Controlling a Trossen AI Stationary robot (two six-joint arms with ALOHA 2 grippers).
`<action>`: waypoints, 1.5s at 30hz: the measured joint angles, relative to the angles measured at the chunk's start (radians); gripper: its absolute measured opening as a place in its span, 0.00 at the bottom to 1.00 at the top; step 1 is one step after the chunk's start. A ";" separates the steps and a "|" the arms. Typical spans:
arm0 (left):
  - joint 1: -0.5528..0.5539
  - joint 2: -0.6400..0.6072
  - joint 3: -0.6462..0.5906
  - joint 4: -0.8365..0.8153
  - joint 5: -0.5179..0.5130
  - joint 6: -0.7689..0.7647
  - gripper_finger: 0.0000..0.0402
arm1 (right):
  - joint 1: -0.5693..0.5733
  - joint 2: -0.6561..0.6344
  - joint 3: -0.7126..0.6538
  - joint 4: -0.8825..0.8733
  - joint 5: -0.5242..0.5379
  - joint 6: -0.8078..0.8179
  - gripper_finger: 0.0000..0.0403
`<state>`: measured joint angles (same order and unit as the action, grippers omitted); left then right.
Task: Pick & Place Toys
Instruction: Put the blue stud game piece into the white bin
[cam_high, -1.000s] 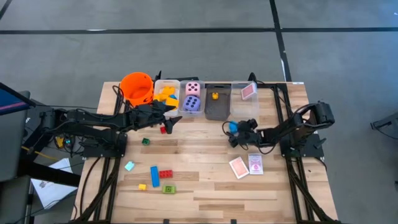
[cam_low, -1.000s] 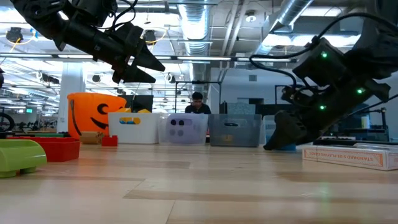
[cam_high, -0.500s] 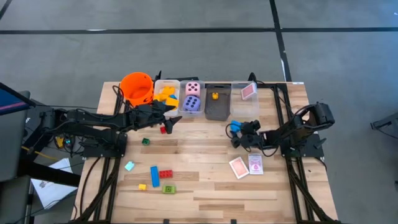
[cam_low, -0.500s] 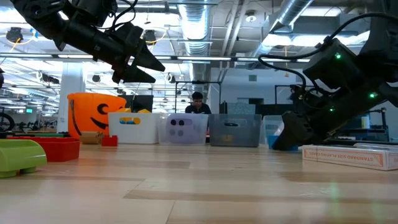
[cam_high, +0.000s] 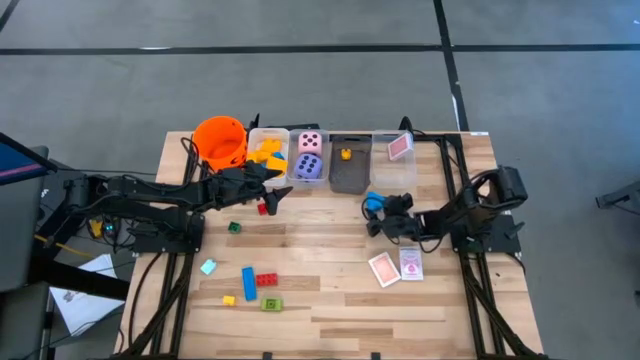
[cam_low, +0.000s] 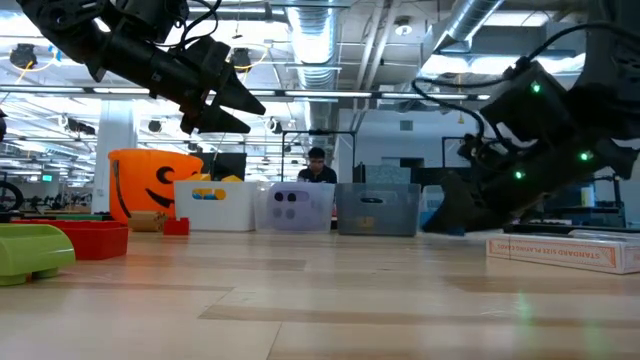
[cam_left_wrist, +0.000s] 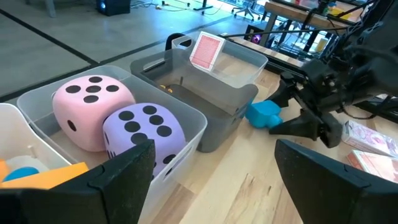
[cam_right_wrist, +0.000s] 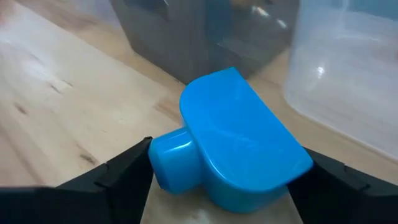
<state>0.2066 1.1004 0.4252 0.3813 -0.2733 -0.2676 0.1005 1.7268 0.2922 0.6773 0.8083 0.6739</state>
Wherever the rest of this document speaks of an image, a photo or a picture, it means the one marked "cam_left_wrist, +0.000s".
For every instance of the opaque white plastic bin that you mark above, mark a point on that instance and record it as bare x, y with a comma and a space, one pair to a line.
18, 140

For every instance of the clear plastic bin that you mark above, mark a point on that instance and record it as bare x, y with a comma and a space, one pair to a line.
242, 68

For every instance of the wooden background desk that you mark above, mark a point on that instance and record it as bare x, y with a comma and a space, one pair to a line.
289, 11

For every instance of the thin black diagonal rod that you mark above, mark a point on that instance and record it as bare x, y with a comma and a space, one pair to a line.
280, 33

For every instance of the translucent white plastic bin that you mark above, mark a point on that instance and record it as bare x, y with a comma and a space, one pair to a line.
189, 149

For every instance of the yellow long hollow block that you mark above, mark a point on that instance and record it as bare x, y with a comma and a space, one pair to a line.
46, 179

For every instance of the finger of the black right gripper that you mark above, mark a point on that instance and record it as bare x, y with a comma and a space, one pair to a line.
301, 126
284, 93

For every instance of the pink foam die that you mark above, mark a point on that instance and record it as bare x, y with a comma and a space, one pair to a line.
90, 124

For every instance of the grey plastic bin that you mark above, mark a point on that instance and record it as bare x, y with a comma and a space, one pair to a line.
217, 124

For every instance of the pink playing card box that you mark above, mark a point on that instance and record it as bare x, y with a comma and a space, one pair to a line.
370, 137
376, 165

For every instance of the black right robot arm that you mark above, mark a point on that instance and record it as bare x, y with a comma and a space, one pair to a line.
367, 46

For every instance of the black computer tower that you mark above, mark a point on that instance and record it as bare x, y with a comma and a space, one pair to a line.
113, 6

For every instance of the red playing card deck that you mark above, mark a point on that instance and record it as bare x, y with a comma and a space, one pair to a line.
206, 51

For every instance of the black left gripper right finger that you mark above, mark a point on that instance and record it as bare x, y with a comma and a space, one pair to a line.
335, 202

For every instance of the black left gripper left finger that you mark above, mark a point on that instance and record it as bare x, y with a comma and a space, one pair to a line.
109, 199

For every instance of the purple foam die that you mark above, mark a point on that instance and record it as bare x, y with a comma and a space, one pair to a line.
174, 141

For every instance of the small blue block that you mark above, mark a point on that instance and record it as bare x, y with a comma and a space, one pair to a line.
262, 113

